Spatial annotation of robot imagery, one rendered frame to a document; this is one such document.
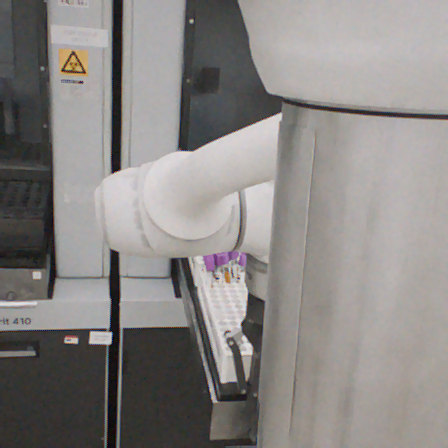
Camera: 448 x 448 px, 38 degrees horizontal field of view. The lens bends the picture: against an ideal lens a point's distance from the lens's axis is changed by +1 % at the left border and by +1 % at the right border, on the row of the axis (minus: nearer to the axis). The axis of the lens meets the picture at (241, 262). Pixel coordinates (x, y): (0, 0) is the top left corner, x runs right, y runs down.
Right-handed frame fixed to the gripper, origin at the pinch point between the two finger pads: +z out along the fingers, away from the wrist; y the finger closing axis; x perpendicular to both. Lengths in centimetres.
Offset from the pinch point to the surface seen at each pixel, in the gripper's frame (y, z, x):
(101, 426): 23, 40, -46
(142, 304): 14.6, 7.8, -45.8
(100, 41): 23, -43, -55
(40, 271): 35, 0, -46
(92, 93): 25, -34, -55
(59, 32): 31, -44, -55
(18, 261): 39, -2, -47
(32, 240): 37, -3, -53
